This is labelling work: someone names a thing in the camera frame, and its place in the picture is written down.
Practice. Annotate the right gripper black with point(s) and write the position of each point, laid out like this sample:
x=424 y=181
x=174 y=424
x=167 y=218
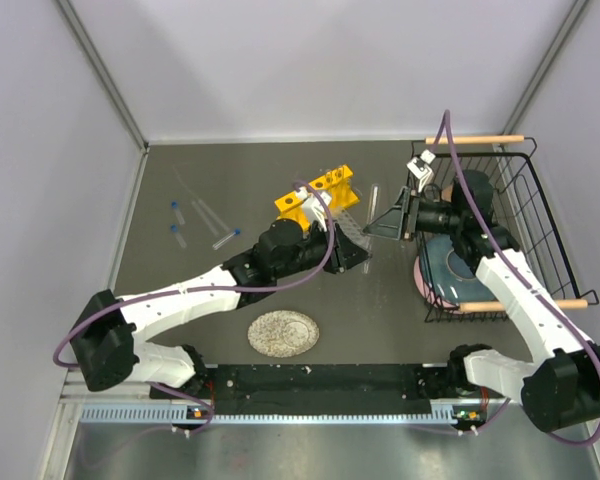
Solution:
x=400 y=220

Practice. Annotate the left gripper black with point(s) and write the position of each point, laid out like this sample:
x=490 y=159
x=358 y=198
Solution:
x=344 y=254

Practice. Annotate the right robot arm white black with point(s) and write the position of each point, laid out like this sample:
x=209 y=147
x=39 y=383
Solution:
x=560 y=386

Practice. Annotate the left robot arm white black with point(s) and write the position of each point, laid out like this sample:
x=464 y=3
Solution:
x=114 y=342

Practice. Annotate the clear acrylic tube rack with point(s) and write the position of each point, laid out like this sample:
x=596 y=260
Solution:
x=351 y=228

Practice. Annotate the yellow test tube rack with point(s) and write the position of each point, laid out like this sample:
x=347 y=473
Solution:
x=342 y=193

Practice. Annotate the blue ceramic plate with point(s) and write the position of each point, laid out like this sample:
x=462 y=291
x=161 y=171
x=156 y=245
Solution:
x=447 y=277

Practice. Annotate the speckled ceramic plate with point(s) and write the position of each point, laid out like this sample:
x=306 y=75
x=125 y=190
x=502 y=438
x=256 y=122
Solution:
x=283 y=334

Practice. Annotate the pink plate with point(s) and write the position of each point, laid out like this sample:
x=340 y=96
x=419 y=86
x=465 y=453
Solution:
x=422 y=290

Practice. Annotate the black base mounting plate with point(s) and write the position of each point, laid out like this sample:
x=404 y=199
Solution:
x=324 y=389

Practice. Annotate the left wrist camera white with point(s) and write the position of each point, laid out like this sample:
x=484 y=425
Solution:
x=313 y=210

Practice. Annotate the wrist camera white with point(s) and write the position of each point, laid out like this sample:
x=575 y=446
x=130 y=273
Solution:
x=313 y=210
x=420 y=167

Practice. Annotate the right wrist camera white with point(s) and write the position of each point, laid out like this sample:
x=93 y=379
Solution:
x=420 y=167

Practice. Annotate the black wire basket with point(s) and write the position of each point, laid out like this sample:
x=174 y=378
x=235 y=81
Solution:
x=520 y=205

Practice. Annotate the grey cable duct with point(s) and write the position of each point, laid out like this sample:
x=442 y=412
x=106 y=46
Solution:
x=189 y=413

